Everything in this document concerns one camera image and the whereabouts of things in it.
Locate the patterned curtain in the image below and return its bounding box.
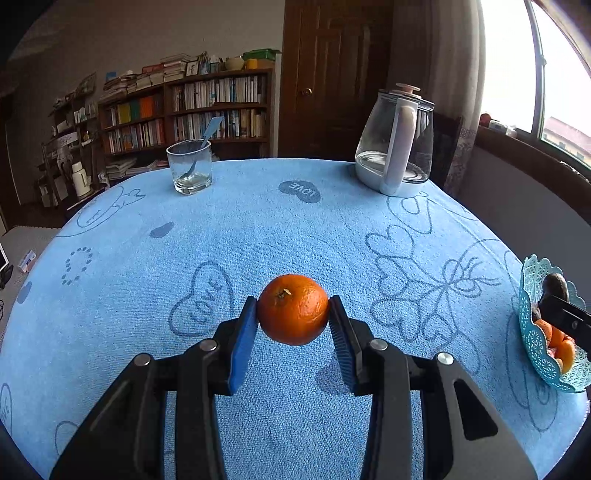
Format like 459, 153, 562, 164
434, 0, 485, 199

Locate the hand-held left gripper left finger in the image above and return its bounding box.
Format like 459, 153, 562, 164
50, 295, 260, 480

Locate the yellowish orange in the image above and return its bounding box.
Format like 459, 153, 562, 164
554, 339, 576, 374

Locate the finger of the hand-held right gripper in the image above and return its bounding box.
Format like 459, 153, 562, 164
538, 295, 591, 344

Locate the brown wooden door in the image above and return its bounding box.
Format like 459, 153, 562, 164
279, 0, 393, 162

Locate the blue plastic spoon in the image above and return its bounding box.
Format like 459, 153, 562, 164
182, 116, 225, 181

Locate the glass kettle with white handle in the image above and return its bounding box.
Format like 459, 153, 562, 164
355, 83, 435, 198

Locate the cluttered storage rack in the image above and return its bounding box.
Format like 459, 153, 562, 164
39, 88, 105, 208

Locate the light blue lattice basket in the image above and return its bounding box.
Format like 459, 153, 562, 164
518, 254, 587, 393

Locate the deep orange round orange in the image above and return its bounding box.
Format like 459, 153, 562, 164
257, 274, 330, 346

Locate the small mandarin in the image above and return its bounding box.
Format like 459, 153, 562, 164
534, 319, 565, 347

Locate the white thermos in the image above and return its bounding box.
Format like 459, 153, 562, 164
69, 161, 92, 197

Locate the blue printed tablecloth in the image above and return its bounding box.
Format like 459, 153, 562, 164
0, 158, 591, 480

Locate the clear drinking glass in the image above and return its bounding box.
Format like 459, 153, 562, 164
166, 139, 213, 196

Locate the dark brown water chestnut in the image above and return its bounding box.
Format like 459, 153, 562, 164
541, 272, 571, 303

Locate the dark wooden chair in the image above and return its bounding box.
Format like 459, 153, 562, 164
433, 113, 464, 195

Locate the wooden bookshelf with books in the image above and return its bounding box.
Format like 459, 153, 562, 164
98, 68, 275, 160

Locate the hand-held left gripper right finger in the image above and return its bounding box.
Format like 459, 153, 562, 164
329, 295, 539, 480

